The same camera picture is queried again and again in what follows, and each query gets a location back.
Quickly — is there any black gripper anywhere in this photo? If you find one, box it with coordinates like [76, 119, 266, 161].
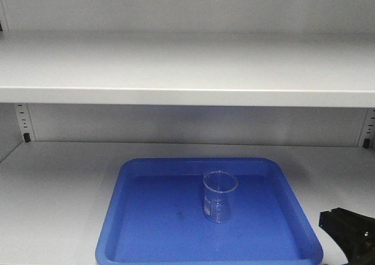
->
[319, 208, 374, 264]

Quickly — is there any clear glass beaker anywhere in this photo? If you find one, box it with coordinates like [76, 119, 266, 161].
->
[203, 171, 238, 223]

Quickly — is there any grey cabinet upper shelf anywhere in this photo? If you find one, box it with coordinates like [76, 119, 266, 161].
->
[1, 31, 374, 108]

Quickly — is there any blue plastic tray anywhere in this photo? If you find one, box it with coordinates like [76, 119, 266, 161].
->
[96, 158, 323, 264]

